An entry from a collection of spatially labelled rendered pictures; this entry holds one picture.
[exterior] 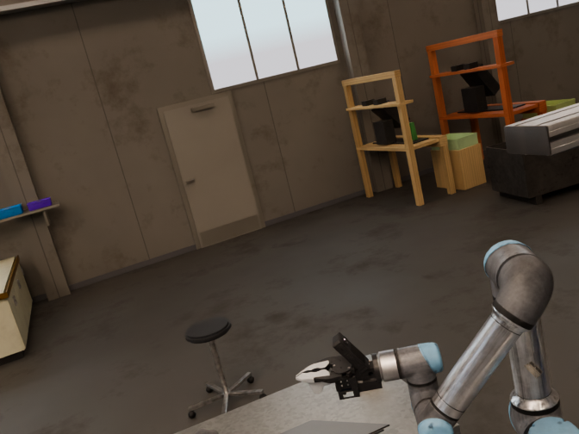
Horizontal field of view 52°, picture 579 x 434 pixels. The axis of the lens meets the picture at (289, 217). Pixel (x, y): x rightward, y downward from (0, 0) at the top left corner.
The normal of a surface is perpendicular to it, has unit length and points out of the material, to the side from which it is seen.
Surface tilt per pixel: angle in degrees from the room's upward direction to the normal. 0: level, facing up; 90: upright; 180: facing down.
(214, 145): 90
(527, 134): 90
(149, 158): 90
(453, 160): 90
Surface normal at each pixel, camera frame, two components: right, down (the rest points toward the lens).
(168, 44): 0.36, 0.13
